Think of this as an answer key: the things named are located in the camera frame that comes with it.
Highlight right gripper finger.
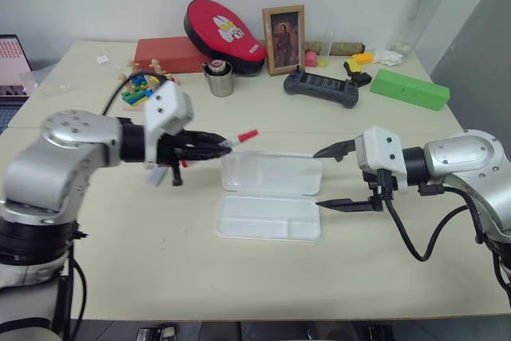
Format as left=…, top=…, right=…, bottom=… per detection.
left=312, top=138, right=358, bottom=164
left=315, top=197, right=376, bottom=215

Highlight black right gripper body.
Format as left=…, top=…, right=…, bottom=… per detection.
left=361, top=169, right=400, bottom=212

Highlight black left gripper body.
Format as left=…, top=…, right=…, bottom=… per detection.
left=157, top=130, right=185, bottom=188

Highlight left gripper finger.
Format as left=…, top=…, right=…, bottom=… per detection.
left=177, top=145, right=234, bottom=161
left=179, top=130, right=232, bottom=147

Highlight red-capped white marker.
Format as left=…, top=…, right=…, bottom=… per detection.
left=220, top=129, right=260, bottom=149

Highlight grey white marker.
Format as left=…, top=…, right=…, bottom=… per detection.
left=145, top=159, right=189, bottom=188

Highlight white plastic pencil case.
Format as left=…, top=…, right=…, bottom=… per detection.
left=216, top=149, right=324, bottom=244

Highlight steel cup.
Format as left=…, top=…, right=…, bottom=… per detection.
left=201, top=61, right=237, bottom=98

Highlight colourful wooden block toy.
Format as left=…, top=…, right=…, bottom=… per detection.
left=117, top=58, right=181, bottom=113

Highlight grey game controller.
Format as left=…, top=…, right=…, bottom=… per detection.
left=283, top=66, right=361, bottom=110

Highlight red white tape roll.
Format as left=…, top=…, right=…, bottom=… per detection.
left=207, top=59, right=229, bottom=77

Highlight black small block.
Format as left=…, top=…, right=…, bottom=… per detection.
left=350, top=71, right=373, bottom=88

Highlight colourful toy blocks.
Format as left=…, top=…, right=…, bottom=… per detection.
left=101, top=70, right=168, bottom=117

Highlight yellow black sponge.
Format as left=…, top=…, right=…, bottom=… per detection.
left=343, top=58, right=362, bottom=77

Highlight clear cup with yellow bottom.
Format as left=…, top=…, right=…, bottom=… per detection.
left=317, top=29, right=335, bottom=69

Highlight red rectangular box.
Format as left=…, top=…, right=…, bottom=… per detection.
left=133, top=36, right=213, bottom=75

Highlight green rectangular block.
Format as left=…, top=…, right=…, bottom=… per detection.
left=370, top=68, right=451, bottom=113

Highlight yellow building brick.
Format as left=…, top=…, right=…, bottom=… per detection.
left=351, top=51, right=376, bottom=65

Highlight brown rolled mat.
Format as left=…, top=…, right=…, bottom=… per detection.
left=303, top=40, right=366, bottom=57

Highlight white crumpled tissue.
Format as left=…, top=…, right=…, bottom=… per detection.
left=372, top=47, right=405, bottom=67

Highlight red oval punch pad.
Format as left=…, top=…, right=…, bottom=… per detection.
left=183, top=0, right=267, bottom=76

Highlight clear bottle with green lid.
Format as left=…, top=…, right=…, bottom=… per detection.
left=388, top=0, right=454, bottom=64

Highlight laptop with pink screen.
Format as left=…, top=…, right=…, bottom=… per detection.
left=0, top=34, right=34, bottom=135

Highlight dark shape under table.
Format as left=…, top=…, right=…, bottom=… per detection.
left=137, top=325, right=179, bottom=341

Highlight dark rounded robot torso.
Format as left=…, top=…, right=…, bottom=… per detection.
left=0, top=315, right=53, bottom=341

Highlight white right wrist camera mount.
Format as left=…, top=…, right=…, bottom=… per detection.
left=355, top=125, right=410, bottom=195

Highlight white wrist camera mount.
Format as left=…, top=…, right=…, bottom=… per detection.
left=355, top=125, right=410, bottom=195
left=142, top=81, right=196, bottom=167

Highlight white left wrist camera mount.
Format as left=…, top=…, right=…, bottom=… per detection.
left=142, top=81, right=196, bottom=167

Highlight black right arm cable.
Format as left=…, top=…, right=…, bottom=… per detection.
left=417, top=182, right=486, bottom=245
left=381, top=180, right=469, bottom=264

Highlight wooden picture frame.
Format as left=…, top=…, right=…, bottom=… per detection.
left=261, top=4, right=307, bottom=77

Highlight black robot body cable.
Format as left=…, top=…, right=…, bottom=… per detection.
left=58, top=232, right=89, bottom=341

